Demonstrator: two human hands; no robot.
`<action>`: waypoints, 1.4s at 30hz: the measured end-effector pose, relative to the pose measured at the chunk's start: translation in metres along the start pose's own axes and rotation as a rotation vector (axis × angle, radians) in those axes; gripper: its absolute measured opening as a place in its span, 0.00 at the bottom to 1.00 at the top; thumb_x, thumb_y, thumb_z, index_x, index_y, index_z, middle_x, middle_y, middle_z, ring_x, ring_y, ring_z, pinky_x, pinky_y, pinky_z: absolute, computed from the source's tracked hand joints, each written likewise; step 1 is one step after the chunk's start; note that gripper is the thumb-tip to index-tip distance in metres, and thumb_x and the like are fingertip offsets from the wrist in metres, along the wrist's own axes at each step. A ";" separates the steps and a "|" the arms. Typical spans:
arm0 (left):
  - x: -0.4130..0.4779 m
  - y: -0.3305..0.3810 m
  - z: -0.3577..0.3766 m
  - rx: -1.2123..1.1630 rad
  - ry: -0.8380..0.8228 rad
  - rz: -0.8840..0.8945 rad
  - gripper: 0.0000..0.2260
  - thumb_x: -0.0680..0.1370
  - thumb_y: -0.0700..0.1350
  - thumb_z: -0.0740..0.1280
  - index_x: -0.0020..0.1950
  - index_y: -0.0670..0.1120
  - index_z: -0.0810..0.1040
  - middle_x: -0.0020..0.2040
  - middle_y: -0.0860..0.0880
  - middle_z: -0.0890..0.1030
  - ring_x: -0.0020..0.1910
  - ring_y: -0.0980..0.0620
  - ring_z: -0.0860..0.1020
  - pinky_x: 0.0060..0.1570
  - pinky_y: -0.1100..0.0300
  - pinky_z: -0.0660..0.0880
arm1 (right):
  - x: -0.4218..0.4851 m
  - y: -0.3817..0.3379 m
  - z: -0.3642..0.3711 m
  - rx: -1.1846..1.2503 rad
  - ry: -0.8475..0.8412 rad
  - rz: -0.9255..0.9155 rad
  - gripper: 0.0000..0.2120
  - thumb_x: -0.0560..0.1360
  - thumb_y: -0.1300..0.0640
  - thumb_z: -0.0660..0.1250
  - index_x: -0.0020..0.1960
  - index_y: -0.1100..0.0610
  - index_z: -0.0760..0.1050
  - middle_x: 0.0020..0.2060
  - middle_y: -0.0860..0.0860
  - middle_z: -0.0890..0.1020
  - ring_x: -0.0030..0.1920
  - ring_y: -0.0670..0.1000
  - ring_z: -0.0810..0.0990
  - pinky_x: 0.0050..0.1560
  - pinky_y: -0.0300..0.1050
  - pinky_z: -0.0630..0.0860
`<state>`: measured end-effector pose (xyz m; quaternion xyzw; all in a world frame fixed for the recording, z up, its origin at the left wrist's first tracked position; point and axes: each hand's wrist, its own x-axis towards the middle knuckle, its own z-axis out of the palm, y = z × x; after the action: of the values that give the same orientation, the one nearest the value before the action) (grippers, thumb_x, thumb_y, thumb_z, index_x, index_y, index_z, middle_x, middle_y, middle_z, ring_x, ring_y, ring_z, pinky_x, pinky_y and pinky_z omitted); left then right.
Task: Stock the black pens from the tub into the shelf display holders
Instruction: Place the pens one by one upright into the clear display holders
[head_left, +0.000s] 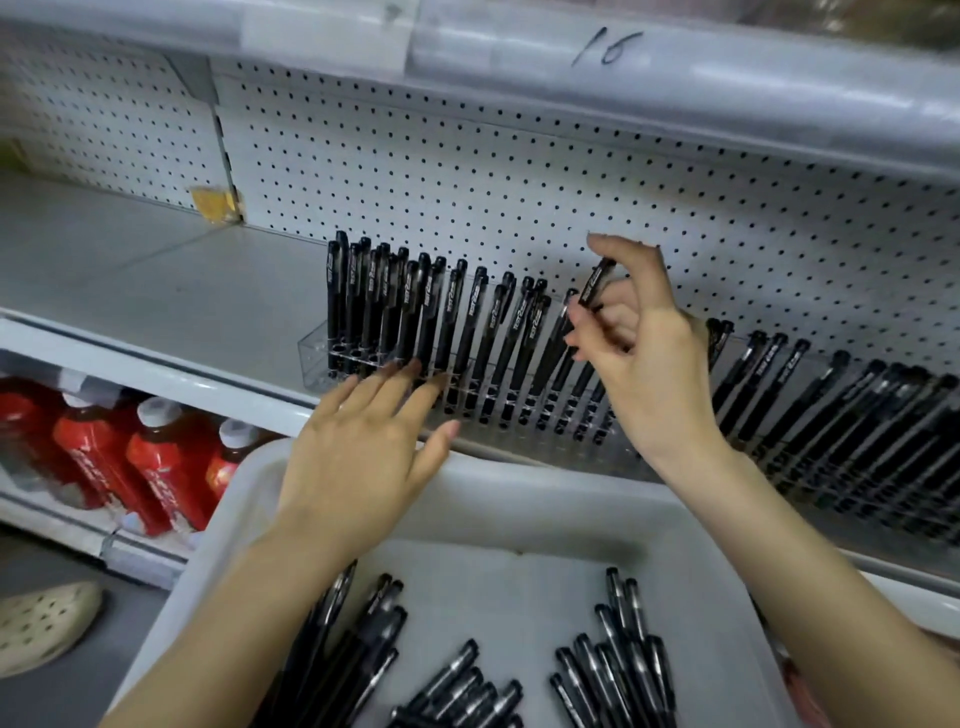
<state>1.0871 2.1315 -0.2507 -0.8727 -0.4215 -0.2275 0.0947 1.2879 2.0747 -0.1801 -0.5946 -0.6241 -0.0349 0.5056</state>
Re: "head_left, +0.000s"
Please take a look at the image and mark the pile of loose black pens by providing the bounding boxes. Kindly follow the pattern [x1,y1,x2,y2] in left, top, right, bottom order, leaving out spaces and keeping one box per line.
[266,558,680,728]

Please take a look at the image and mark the white lower shelf board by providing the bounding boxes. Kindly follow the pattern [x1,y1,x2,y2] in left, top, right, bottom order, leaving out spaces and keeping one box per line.
[0,480,190,592]

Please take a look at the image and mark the grey shelf bracket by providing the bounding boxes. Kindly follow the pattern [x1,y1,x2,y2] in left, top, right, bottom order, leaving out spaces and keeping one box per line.
[166,52,220,108]

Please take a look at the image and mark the person's right hand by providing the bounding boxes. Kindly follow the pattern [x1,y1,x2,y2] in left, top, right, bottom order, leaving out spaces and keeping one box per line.
[562,232,733,483]

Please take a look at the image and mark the yellow tape scrap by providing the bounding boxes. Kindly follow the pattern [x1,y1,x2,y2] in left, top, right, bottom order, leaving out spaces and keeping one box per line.
[189,185,243,226]

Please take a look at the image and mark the white plastic bin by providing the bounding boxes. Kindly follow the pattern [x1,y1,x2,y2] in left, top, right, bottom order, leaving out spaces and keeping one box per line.
[105,438,810,728]

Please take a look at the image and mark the white paper shelf label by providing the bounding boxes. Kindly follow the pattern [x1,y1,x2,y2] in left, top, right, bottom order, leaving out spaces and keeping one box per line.
[240,0,418,73]

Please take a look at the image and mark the person's right forearm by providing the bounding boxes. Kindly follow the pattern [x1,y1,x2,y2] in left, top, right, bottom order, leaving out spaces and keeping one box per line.
[660,442,960,728]

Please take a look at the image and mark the single black gel pen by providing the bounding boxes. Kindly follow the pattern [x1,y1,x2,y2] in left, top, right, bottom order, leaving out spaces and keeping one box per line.
[567,257,618,331]

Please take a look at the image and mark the white pegboard back panel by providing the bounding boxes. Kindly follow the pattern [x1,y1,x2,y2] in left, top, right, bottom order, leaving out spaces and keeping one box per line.
[0,43,228,220]
[213,63,960,376]

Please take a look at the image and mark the shelf rail with clear strip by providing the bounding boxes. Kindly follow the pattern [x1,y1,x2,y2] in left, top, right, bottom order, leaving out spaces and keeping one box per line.
[0,0,960,187]

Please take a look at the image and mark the beige perforated shoe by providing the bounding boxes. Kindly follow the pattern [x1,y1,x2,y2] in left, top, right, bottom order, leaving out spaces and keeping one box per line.
[0,579,105,681]

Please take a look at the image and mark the clear acrylic pen rack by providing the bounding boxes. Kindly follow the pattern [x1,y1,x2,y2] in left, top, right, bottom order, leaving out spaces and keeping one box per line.
[297,318,960,560]

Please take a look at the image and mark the person's left forearm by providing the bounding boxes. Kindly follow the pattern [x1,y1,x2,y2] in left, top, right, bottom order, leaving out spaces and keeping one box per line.
[97,525,363,728]

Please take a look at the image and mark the grey metal shelf board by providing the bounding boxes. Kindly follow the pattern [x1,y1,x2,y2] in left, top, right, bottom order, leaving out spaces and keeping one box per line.
[0,168,960,639]

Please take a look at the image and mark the person's left hand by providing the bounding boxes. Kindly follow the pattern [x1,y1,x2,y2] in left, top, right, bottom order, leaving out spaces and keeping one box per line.
[273,361,462,565]

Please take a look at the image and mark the red bottle with white cap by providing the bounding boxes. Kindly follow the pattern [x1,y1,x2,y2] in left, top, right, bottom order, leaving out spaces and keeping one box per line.
[51,390,175,538]
[123,397,220,534]
[204,420,265,502]
[0,375,85,513]

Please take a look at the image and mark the row of black pens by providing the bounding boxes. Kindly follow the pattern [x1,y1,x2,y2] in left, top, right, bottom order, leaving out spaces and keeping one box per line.
[324,231,960,543]

